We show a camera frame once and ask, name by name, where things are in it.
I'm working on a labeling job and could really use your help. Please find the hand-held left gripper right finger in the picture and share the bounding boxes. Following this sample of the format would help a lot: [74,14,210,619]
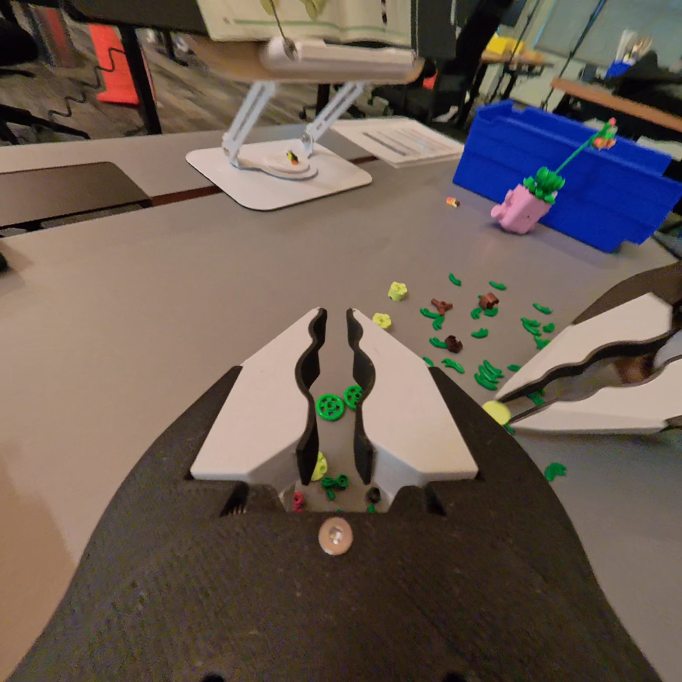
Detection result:
[346,307,479,503]

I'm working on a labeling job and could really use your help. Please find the dark desk cable cover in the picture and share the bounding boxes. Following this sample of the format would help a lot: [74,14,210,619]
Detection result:
[0,161,153,229]

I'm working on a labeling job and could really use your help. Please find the white book stand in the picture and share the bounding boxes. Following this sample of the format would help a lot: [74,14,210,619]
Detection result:
[185,32,427,211]

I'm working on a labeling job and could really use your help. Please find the blue plastic bin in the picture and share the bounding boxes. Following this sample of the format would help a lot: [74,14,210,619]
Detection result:
[453,98,682,254]

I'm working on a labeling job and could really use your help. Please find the black wavy cable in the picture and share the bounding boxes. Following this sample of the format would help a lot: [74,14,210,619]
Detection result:
[49,47,117,124]

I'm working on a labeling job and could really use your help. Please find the scattered green leaf pieces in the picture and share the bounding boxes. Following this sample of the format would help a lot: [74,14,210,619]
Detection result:
[420,273,568,483]

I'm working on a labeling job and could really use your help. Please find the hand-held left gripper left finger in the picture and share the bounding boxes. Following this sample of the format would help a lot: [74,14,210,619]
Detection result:
[189,307,328,499]

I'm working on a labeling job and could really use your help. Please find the pile of small mixed pieces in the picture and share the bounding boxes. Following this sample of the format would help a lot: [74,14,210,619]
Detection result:
[292,452,381,513]

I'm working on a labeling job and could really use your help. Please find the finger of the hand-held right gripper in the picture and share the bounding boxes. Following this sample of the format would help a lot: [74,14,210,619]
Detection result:
[508,358,682,436]
[494,291,676,404]

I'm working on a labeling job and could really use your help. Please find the open instruction booklet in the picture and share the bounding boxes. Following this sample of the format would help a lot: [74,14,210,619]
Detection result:
[197,0,413,46]

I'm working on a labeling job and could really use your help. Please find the pink brick flowerpot model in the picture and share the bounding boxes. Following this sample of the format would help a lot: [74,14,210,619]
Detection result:
[490,118,619,235]

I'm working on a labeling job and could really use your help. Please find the white printed paper sheet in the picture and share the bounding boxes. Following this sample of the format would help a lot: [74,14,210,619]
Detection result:
[330,118,464,168]

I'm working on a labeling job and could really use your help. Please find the orange red panel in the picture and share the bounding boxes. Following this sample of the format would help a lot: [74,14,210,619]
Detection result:
[87,23,144,105]

